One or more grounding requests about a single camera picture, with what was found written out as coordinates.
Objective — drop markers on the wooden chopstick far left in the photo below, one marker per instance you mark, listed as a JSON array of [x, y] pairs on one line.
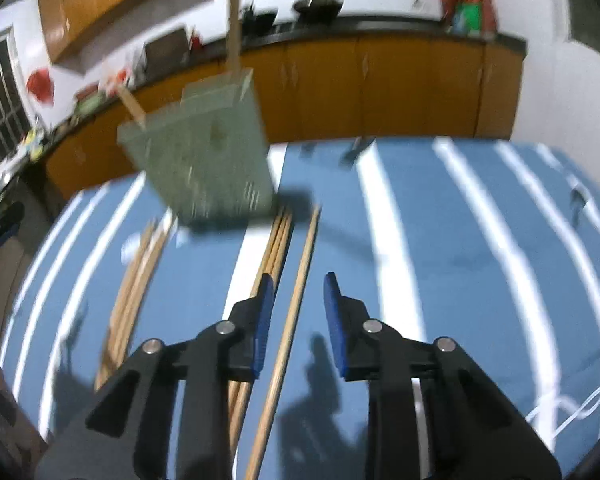
[[107, 364]]

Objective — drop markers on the wooden chopstick middle right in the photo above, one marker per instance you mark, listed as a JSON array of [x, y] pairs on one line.
[[236, 424]]

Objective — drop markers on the wooden chopstick middle centre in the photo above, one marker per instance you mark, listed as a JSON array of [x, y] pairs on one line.
[[267, 265]]

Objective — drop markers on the red plastic bag hanging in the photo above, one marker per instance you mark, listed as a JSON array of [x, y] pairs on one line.
[[40, 85]]

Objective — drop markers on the wooden chopstick pair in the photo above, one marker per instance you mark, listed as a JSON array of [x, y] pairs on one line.
[[275, 387], [233, 38]]

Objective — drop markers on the green perforated utensil holder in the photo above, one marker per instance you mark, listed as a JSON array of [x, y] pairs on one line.
[[206, 155]]

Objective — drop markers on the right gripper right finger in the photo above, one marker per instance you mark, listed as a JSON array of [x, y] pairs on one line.
[[473, 430]]

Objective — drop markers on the wooden chopstick group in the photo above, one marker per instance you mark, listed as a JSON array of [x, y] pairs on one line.
[[147, 267], [132, 105]]

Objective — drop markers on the wooden lower cabinets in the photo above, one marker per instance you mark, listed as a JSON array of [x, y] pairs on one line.
[[371, 85]]

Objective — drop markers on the black wok left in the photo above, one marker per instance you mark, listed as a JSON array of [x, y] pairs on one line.
[[257, 22]]

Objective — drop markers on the dark cutting board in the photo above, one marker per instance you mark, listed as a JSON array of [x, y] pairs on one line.
[[167, 50]]

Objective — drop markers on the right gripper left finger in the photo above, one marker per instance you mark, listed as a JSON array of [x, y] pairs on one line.
[[125, 432]]

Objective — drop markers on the blue white striped tablecloth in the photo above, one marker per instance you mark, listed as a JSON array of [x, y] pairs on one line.
[[493, 244]]

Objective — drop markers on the red bag with containers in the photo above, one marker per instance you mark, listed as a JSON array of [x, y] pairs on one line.
[[470, 16]]

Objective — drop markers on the wooden chopstick left group inner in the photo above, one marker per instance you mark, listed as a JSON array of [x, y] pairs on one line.
[[132, 105]]

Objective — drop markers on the black wok with lid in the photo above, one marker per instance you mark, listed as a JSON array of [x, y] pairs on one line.
[[317, 11]]

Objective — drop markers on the left barred window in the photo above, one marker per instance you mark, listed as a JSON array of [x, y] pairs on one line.
[[14, 119]]

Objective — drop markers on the stacked basins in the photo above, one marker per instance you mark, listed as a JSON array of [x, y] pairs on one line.
[[87, 98]]

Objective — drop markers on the wooden chopstick middle left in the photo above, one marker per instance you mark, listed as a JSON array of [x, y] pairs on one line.
[[251, 262]]

